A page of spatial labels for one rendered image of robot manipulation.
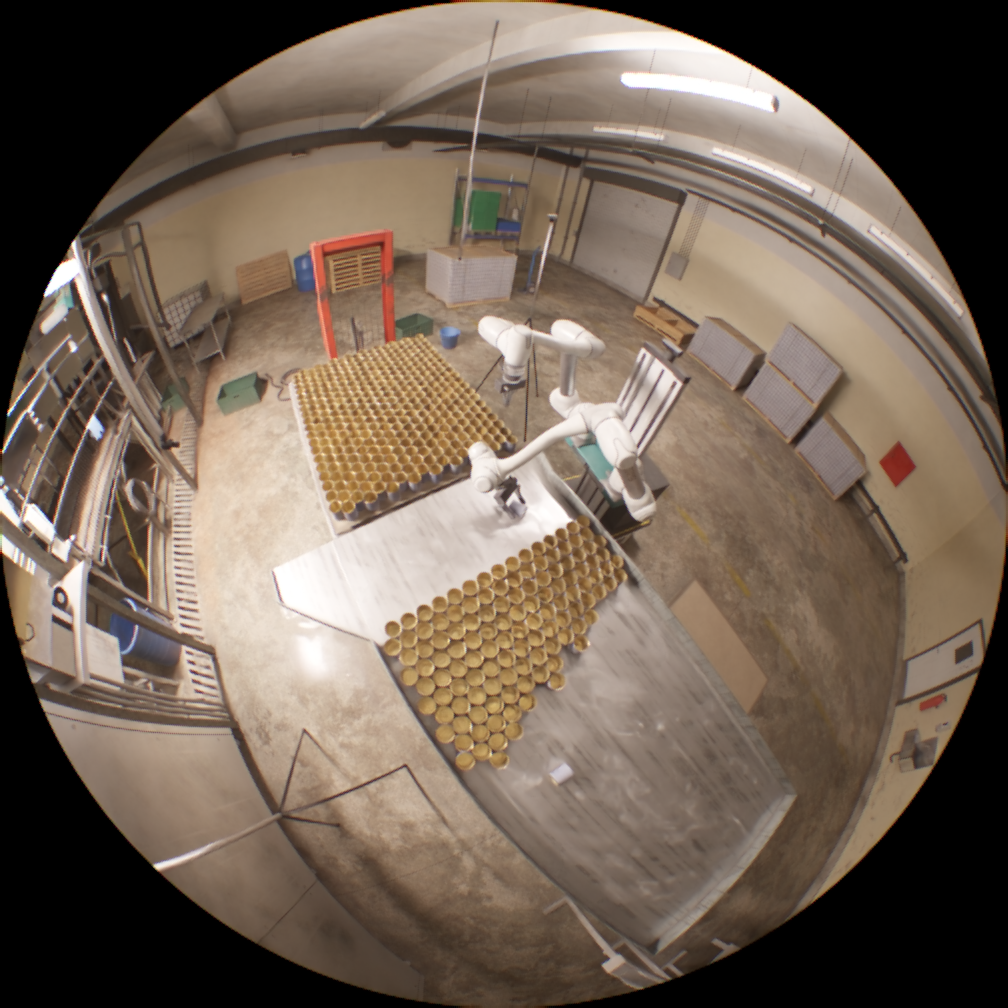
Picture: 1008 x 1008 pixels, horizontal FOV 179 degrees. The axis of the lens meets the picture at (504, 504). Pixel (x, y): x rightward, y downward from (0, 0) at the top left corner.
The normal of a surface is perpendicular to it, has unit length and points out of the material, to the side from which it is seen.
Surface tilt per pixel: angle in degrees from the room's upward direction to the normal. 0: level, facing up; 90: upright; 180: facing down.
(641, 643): 0
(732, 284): 90
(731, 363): 90
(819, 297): 90
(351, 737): 0
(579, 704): 0
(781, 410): 89
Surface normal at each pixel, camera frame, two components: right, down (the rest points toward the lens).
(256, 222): 0.56, 0.72
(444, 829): 0.14, -0.56
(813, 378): -0.85, 0.37
